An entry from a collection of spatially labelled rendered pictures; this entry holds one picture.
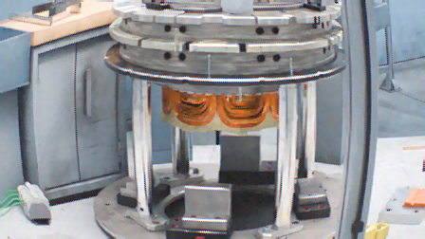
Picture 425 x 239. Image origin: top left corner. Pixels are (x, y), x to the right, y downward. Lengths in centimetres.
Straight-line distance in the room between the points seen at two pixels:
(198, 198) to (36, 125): 28
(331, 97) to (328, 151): 9
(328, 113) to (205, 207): 39
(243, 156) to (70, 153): 26
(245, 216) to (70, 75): 32
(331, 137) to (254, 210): 23
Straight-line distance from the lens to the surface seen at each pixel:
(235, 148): 158
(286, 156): 136
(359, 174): 98
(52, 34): 148
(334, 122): 171
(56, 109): 152
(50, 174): 154
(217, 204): 138
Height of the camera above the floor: 135
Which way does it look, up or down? 17 degrees down
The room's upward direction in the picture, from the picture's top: straight up
